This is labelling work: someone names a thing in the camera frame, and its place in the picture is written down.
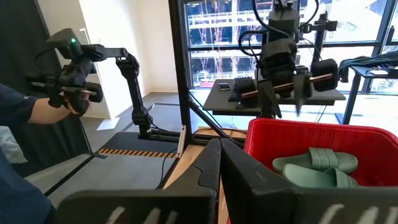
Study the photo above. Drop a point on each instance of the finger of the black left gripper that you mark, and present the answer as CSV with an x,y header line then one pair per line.
x,y
269,93
301,87

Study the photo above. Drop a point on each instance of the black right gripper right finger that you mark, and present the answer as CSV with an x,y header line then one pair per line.
x,y
264,199

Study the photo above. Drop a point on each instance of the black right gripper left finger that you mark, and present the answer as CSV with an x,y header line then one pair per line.
x,y
186,199

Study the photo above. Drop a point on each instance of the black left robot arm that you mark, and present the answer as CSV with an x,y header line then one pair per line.
x,y
283,25

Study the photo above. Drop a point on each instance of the person's forearm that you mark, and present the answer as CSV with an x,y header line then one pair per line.
x,y
46,112

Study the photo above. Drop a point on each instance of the red plastic bin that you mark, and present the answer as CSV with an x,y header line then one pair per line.
x,y
311,137

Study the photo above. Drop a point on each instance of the black keyboard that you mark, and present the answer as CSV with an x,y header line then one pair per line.
x,y
244,88

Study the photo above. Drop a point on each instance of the black computer mouse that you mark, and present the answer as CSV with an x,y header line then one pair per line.
x,y
242,105

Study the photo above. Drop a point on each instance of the black smartphone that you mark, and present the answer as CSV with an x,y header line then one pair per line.
x,y
224,86

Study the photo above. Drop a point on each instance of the dark grey desk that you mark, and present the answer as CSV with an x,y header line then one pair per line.
x,y
224,102

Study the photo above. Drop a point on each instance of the black side table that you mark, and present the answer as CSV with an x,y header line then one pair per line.
x,y
355,93

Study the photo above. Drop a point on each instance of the dark green cloth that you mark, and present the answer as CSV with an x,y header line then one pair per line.
x,y
367,59

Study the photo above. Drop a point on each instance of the black hazard-striped platform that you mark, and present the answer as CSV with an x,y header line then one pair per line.
x,y
133,141

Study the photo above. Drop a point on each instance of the person's hand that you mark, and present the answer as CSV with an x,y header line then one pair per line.
x,y
69,107

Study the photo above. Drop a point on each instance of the person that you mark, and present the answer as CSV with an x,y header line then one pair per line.
x,y
15,193

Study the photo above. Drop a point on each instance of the black partition curtain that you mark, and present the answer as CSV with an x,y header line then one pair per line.
x,y
18,46

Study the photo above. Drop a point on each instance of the silver aluminium bracket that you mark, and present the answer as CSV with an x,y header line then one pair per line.
x,y
181,140

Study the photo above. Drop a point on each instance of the black aluminium table frame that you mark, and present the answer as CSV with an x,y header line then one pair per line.
x,y
180,62

